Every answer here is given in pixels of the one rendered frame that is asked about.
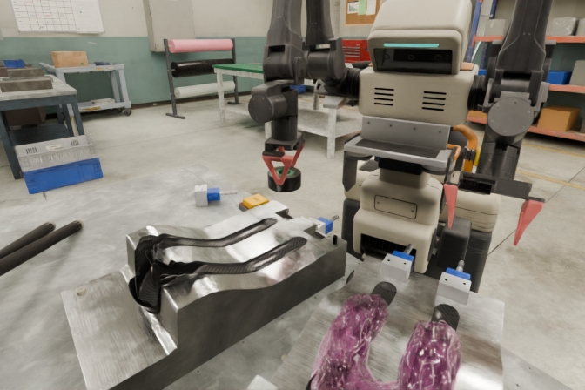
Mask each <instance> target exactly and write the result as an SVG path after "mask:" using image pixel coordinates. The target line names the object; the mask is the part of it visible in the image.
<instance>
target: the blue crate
mask: <svg viewBox="0 0 585 390"><path fill-rule="evenodd" d="M22 173H23V175H24V181H25V183H26V185H27V188H28V191H29V194H34V193H39V192H45V191H48V190H53V189H57V188H60V187H65V186H68V185H74V184H79V183H83V182H86V181H90V180H94V179H98V178H102V177H103V176H104V175H103V172H102V169H101V164H100V160H99V157H98V158H90V159H86V160H81V161H76V162H71V163H67V164H62V165H54V166H50V167H45V168H41V169H36V170H32V171H22Z"/></svg>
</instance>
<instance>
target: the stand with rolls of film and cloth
mask: <svg viewBox="0 0 585 390"><path fill-rule="evenodd" d="M163 40H164V47H165V59H166V66H167V73H168V79H169V86H170V93H171V105H172V112H173V114H172V113H169V112H168V113H166V114H165V115H166V116H170V117H174V118H180V119H185V117H184V116H180V115H178V114H177V107H176V101H175V96H176V97H177V98H187V97H192V96H197V95H204V94H209V93H215V92H219V91H218V83H211V84H199V85H192V86H185V87H178V88H175V90H174V87H173V80H172V76H174V77H175V78H177V77H193V76H202V75H211V74H217V73H215V72H214V68H212V65H216V64H236V52H235V38H231V40H230V39H190V40H169V42H168V39H163ZM220 50H231V51H232V59H231V58H222V59H208V60H194V61H180V62H172V63H171V60H170V53H169V51H170V52H171V53H177V52H199V51H220ZM233 81H234V82H233ZM233 81H225V82H223V90H224V91H231V90H234V95H235V102H231V101H229V102H227V103H228V104H235V105H237V104H241V103H239V97H238V82H237V76H234V75H233Z"/></svg>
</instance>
